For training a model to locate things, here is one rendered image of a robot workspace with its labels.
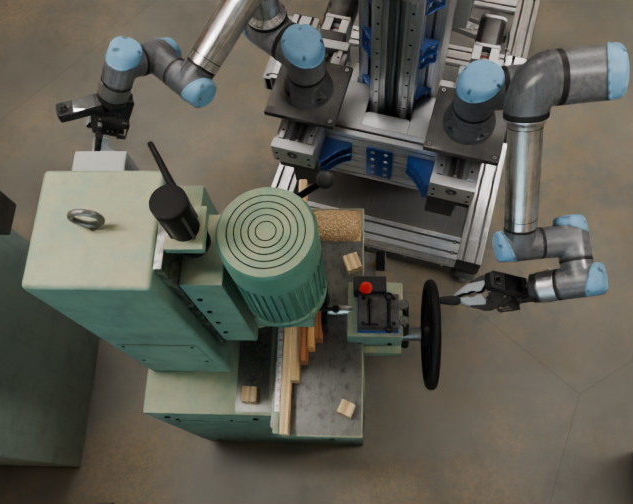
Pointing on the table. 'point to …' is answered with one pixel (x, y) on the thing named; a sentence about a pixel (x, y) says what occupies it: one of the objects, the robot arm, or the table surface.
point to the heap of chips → (339, 225)
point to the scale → (278, 369)
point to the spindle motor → (273, 255)
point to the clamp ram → (331, 312)
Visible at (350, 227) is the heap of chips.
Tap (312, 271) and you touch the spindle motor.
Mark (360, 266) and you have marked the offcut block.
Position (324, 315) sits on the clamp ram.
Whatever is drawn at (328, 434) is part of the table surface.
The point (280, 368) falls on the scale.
